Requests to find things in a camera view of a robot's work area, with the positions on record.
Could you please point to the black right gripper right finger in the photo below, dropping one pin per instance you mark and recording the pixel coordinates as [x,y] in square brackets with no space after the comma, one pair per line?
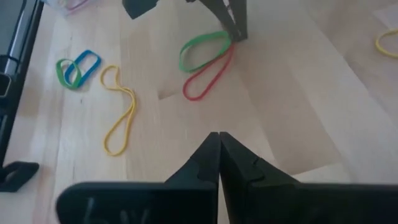
[311,203]

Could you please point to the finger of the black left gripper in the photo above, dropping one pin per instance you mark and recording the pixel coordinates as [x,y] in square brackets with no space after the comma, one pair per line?
[222,15]
[241,18]

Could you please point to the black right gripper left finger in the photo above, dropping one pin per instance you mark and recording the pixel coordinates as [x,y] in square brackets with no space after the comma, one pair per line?
[140,202]

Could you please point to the green wide rubber band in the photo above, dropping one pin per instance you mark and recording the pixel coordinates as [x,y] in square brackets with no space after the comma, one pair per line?
[59,72]

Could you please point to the blue wide rubber band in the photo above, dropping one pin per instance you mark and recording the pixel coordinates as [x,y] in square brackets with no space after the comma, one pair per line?
[94,66]

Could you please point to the clear plastic bin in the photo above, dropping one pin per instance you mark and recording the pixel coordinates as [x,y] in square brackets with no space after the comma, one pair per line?
[57,6]

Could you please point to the long yellow rubber band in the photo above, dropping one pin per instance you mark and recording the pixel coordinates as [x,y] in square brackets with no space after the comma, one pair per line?
[134,105]

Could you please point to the black wide rubber band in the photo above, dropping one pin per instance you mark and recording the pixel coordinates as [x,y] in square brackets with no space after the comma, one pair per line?
[28,169]

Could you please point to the thin yellow rubber band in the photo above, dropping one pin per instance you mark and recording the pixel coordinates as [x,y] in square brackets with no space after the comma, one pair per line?
[377,46]

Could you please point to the black aluminium table frame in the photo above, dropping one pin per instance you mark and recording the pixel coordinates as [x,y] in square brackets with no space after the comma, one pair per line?
[29,31]

